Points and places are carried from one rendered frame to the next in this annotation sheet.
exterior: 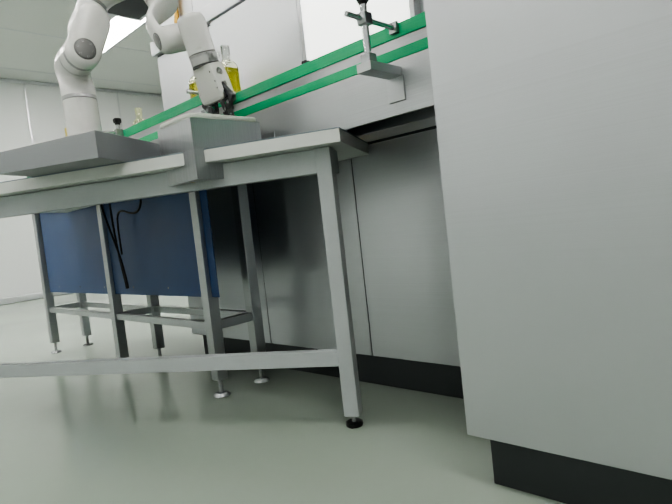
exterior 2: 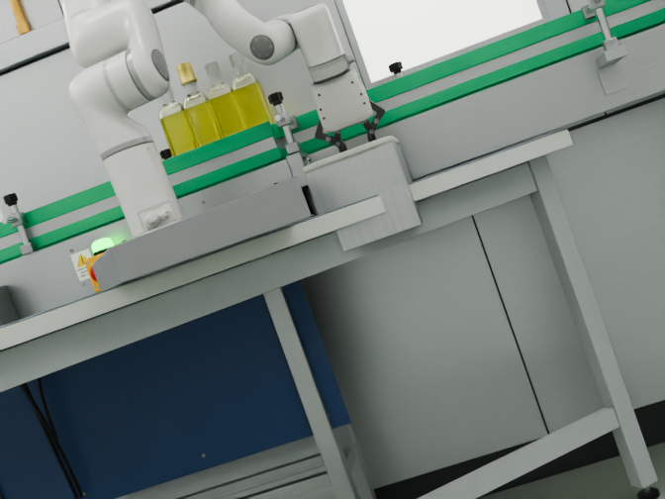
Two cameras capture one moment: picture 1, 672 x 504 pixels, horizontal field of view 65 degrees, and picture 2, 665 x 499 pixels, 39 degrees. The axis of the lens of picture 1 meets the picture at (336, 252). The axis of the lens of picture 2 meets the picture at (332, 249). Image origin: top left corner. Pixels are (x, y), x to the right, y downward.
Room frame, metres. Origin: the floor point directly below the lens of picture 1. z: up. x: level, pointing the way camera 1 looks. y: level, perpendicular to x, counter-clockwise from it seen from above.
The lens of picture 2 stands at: (0.11, 1.43, 0.73)
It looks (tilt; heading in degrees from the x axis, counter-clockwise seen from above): 2 degrees down; 324
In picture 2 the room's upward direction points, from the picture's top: 20 degrees counter-clockwise
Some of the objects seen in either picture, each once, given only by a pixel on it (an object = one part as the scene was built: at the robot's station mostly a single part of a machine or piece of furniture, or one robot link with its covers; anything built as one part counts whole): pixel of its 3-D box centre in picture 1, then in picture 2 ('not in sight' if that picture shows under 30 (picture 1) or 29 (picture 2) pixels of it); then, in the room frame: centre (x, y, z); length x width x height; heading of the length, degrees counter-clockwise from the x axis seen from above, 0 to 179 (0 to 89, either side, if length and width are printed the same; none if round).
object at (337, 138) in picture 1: (204, 187); (130, 292); (2.22, 0.51, 0.73); 1.58 x 1.52 x 0.04; 74
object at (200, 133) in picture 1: (219, 141); (362, 178); (1.51, 0.29, 0.79); 0.27 x 0.17 x 0.08; 136
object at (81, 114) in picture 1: (80, 126); (145, 192); (1.58, 0.70, 0.89); 0.16 x 0.13 x 0.15; 160
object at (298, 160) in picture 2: not in sight; (303, 169); (1.66, 0.31, 0.85); 0.09 x 0.04 x 0.07; 136
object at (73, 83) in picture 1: (76, 73); (115, 107); (1.59, 0.70, 1.04); 0.13 x 0.10 x 0.16; 41
